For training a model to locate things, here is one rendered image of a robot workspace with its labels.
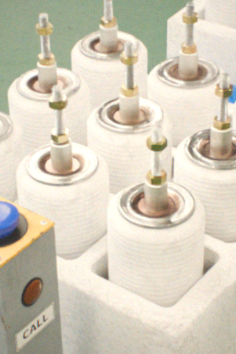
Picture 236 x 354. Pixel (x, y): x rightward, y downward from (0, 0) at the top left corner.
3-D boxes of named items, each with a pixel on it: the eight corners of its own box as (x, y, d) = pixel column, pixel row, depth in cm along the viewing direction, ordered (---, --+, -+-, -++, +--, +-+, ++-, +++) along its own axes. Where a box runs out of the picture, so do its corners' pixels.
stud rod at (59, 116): (68, 151, 94) (64, 86, 90) (61, 155, 94) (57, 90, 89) (60, 147, 95) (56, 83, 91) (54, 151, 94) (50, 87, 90)
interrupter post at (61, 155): (74, 160, 97) (73, 133, 95) (73, 173, 95) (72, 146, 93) (50, 160, 97) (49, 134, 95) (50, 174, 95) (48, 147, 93)
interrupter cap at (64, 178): (98, 146, 99) (98, 140, 98) (98, 188, 93) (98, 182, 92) (28, 147, 99) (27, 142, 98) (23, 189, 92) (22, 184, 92)
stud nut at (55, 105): (71, 105, 91) (70, 97, 91) (60, 112, 90) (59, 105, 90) (56, 99, 92) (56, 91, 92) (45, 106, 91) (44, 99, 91)
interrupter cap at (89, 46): (79, 64, 113) (79, 59, 113) (78, 36, 120) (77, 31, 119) (141, 61, 114) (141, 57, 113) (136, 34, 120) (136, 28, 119)
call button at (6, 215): (30, 229, 77) (28, 209, 76) (-3, 254, 75) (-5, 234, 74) (-6, 211, 79) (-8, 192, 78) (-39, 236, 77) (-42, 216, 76)
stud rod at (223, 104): (228, 138, 96) (232, 74, 92) (221, 142, 96) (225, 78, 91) (220, 135, 97) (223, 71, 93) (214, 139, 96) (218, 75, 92)
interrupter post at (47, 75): (48, 80, 110) (46, 55, 108) (63, 86, 109) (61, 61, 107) (34, 88, 109) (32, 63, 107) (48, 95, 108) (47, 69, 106)
